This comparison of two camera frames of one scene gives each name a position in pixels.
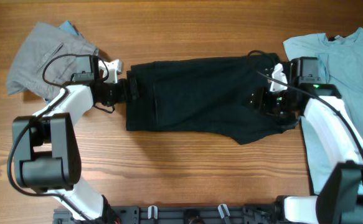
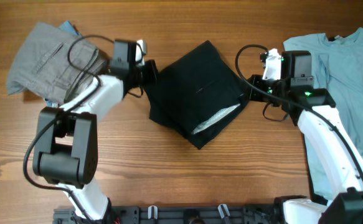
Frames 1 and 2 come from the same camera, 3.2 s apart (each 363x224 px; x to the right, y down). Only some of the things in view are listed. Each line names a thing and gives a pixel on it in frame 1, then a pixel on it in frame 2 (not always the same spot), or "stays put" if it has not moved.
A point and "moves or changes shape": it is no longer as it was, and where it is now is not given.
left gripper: x=122 y=84 → x=153 y=73
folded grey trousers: x=44 y=60 stays put
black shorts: x=207 y=96 moves or changes shape
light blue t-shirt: x=350 y=65 stays put
